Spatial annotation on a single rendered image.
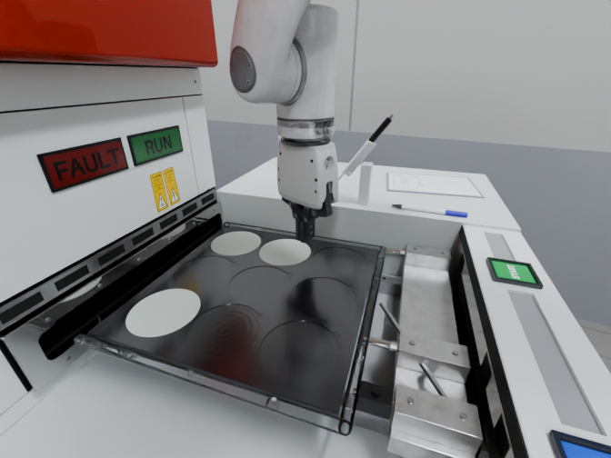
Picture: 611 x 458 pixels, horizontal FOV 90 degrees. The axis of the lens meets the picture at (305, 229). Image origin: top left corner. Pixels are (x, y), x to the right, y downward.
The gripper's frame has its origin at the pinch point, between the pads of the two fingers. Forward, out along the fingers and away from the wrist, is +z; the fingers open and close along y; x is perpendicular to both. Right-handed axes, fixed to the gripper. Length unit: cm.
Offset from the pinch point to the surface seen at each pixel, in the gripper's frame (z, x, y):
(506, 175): 23, -148, -2
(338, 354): 6.9, 12.1, -17.4
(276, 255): 6.8, 2.3, 5.4
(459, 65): -28, -140, 30
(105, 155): -13.6, 22.4, 18.4
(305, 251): 6.8, -2.7, 2.7
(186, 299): 6.7, 20.3, 5.7
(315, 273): 6.8, 1.3, -3.8
